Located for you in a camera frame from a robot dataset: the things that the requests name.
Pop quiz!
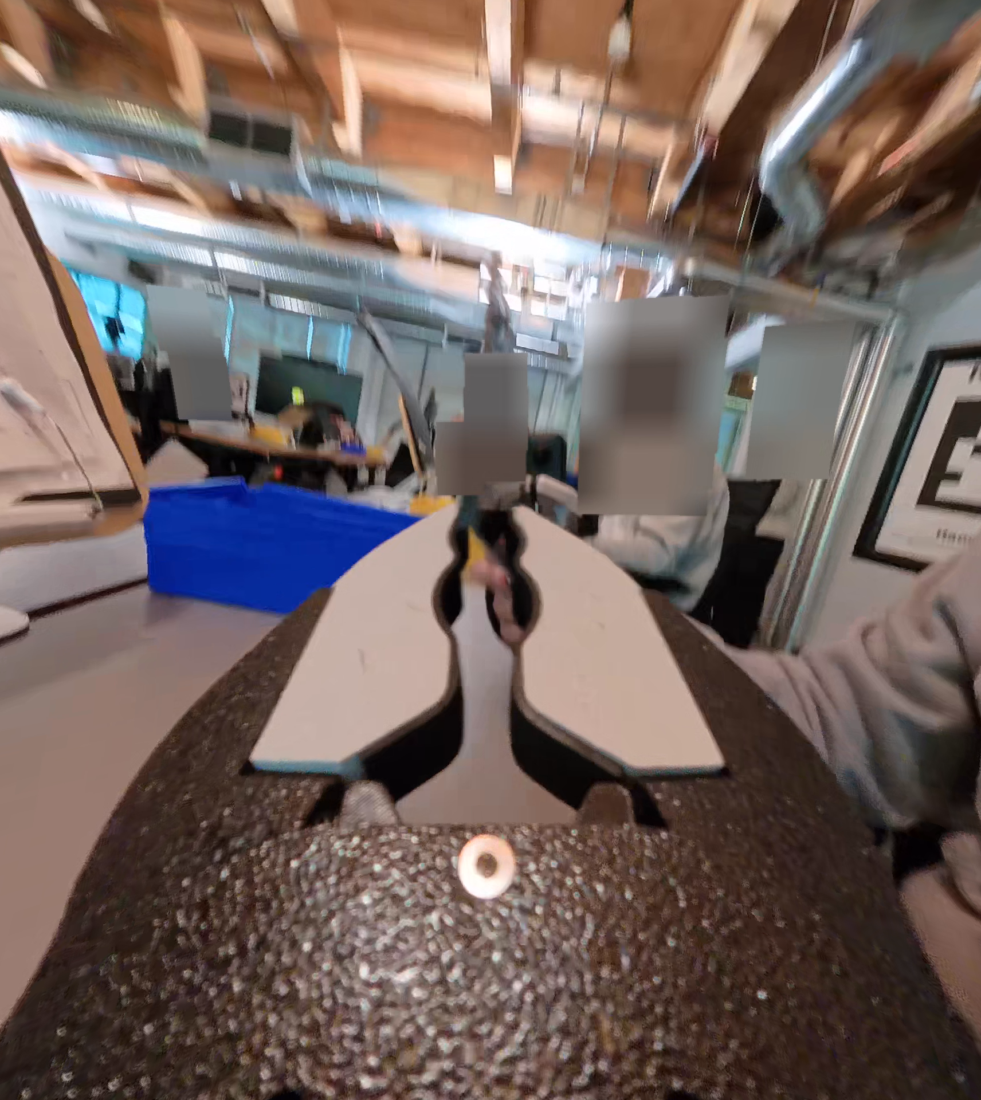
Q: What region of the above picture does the black monitor screen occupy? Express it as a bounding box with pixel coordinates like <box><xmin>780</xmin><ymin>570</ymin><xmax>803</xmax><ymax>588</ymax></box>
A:
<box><xmin>257</xmin><ymin>354</ymin><xmax>364</xmax><ymax>422</ymax></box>

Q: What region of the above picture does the silver elbow duct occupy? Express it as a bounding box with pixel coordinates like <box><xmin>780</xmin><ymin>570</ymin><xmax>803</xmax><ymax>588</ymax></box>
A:
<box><xmin>757</xmin><ymin>34</ymin><xmax>878</xmax><ymax>250</ymax></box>

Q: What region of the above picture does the person's right hand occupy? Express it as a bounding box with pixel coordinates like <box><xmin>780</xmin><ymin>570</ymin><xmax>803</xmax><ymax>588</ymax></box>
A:
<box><xmin>477</xmin><ymin>554</ymin><xmax>519</xmax><ymax>644</ymax></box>

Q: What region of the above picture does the person's right forearm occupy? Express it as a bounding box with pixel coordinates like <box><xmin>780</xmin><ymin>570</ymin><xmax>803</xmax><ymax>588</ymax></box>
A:
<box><xmin>740</xmin><ymin>490</ymin><xmax>981</xmax><ymax>1100</ymax></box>

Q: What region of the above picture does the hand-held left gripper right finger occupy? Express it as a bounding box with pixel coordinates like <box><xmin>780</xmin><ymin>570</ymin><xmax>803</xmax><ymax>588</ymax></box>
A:
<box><xmin>508</xmin><ymin>505</ymin><xmax>728</xmax><ymax>804</ymax></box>

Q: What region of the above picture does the grey desk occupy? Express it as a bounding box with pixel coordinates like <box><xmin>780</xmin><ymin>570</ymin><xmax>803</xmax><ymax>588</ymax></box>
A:
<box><xmin>0</xmin><ymin>577</ymin><xmax>582</xmax><ymax>1079</ymax></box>

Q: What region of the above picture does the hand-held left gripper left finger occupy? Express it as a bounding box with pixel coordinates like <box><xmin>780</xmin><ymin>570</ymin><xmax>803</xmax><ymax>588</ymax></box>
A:
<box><xmin>248</xmin><ymin>502</ymin><xmax>466</xmax><ymax>800</ymax></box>

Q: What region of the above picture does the blue storage bin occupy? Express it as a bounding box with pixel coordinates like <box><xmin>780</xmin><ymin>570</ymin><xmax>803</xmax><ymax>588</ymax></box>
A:
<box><xmin>145</xmin><ymin>478</ymin><xmax>425</xmax><ymax>616</ymax></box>

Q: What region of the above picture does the chrome metal pole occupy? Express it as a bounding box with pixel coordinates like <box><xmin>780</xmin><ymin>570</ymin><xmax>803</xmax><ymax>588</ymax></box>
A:
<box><xmin>766</xmin><ymin>318</ymin><xmax>897</xmax><ymax>654</ymax></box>

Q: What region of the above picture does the framed marker poster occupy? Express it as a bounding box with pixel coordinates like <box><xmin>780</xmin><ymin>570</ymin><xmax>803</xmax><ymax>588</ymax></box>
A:
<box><xmin>853</xmin><ymin>339</ymin><xmax>981</xmax><ymax>572</ymax></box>

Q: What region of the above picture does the long silver ventilation duct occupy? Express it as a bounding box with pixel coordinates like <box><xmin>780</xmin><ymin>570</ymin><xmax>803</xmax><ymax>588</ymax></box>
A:
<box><xmin>0</xmin><ymin>81</ymin><xmax>320</xmax><ymax>173</ymax></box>

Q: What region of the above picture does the instruction sheet on stand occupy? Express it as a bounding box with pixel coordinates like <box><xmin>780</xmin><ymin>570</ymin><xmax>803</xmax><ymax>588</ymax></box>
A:
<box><xmin>0</xmin><ymin>34</ymin><xmax>150</xmax><ymax>663</ymax></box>

